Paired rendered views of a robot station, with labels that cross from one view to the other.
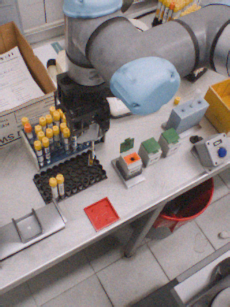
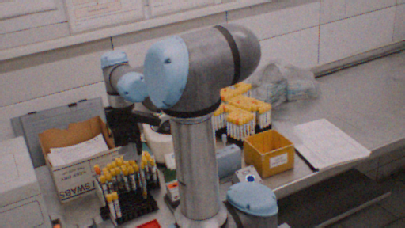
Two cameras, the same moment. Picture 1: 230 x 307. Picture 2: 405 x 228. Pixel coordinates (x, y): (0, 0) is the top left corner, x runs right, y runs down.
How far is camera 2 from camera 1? 83 cm
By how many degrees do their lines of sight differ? 35
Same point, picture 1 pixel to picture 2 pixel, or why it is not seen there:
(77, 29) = (106, 73)
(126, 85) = (121, 85)
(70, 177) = (128, 207)
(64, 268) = not seen: outside the picture
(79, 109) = (119, 128)
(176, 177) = not seen: hidden behind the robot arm
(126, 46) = (123, 71)
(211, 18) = not seen: hidden behind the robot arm
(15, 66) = (98, 146)
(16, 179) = (87, 214)
